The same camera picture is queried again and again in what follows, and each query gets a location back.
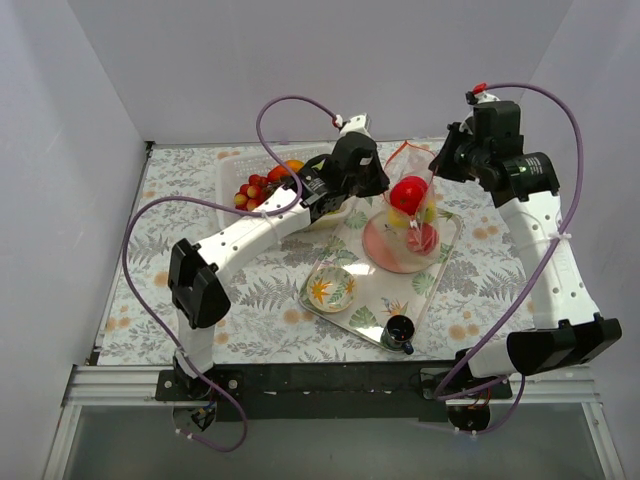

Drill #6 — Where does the red apple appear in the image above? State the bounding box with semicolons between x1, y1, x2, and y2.
389;175;428;215

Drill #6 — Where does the yellow banana bunch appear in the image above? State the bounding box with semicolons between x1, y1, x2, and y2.
387;208;411;229

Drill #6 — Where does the yellow mango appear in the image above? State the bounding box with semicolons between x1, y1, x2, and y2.
421;200;437;224

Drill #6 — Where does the clear zip top bag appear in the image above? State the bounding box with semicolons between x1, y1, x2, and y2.
384;141;441;269

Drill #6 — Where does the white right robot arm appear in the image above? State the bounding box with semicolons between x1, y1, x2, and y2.
430;100;622;399

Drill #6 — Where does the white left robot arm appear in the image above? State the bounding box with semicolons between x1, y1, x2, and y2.
168;132;389;400

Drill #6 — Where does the orange red mango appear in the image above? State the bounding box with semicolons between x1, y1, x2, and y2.
267;159;304;184

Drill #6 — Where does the pink white plate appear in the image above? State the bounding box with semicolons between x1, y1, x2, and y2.
362;207;440;274

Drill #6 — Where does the red cherries cluster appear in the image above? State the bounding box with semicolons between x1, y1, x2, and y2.
233;174;271;212

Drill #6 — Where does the white plastic fruit basket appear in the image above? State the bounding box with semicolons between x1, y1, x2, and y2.
215;143;355;231

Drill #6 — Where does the floral small bowl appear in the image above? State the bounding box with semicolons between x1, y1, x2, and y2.
305;266;356;313

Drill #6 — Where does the leaf pattern tray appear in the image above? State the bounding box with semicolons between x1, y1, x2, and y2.
299;195;461;351

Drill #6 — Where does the dark blue cup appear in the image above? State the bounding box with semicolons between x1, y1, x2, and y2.
381;315;415;355

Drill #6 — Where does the black base bar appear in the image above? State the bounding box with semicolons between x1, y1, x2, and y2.
154;360;501;424

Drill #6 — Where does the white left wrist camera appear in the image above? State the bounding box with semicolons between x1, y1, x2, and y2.
332;113;371;137

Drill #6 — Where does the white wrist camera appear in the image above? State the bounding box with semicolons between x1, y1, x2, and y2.
332;113;371;137
462;83;501;136

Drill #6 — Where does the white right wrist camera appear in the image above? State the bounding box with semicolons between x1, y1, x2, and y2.
462;83;501;136

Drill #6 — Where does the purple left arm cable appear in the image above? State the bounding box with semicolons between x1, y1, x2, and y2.
121;95;346;454

